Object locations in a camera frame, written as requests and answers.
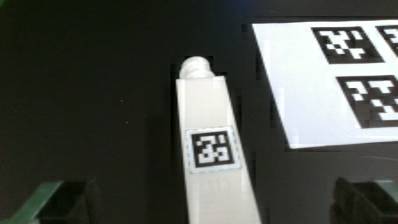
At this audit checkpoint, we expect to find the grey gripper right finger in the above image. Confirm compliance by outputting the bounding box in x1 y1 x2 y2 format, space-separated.
330 178 398 224

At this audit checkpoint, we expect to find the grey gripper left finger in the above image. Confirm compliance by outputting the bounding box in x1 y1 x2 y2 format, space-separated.
6 180 97 224

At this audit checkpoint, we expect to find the white desk leg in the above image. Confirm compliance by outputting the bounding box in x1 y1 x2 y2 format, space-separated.
175 56 260 224

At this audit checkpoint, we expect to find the white fiducial marker sheet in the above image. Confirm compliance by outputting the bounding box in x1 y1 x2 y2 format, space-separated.
251 19 398 149

